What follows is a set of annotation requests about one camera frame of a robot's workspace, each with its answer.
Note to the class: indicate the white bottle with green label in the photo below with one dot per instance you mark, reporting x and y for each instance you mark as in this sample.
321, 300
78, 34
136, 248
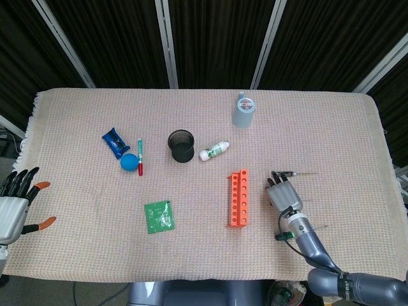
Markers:
213, 150

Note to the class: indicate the grey robot torso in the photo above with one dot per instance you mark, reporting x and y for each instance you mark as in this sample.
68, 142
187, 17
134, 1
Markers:
197, 294

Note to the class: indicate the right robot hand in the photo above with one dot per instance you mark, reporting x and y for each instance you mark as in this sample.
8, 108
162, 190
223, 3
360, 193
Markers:
285, 197

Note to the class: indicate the dark pleated curtain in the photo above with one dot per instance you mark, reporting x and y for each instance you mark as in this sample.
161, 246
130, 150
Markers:
216, 41

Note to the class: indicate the grey aluminium frame post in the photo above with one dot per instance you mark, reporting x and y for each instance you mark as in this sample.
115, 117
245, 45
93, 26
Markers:
65, 43
382, 65
166, 41
268, 41

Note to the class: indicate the beige woven tablecloth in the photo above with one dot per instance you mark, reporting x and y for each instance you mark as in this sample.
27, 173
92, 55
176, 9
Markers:
95, 248

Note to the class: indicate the orange test tube rack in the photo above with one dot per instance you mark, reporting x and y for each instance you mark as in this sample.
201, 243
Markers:
237, 220

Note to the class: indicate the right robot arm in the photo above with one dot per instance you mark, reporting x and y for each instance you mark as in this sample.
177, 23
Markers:
314, 245

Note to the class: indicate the blue foam ball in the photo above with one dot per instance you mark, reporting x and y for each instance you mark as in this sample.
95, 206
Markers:
129, 162

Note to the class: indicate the green marker with red cap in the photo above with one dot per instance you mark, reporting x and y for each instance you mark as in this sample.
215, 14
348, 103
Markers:
140, 153

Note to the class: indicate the blue snack packet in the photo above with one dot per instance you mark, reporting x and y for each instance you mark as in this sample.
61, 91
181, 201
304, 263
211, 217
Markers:
113, 140

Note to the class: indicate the light blue plastic cup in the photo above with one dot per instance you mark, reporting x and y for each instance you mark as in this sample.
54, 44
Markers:
242, 118

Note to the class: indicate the grey aluminium frame bar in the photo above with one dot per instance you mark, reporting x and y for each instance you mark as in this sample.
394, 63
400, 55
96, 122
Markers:
11, 127

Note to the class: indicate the green tea packet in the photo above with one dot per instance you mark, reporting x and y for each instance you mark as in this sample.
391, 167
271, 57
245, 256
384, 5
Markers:
157, 218

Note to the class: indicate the bin with wrappers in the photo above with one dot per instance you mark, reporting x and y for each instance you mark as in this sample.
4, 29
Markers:
283, 294

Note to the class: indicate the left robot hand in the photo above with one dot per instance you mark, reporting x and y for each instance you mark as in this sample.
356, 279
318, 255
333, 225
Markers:
12, 213

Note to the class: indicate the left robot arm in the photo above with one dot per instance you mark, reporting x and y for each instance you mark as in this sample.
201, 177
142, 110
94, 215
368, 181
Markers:
2, 255

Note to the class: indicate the black mesh pen cup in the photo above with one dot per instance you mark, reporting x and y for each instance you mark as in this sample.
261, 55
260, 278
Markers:
181, 153

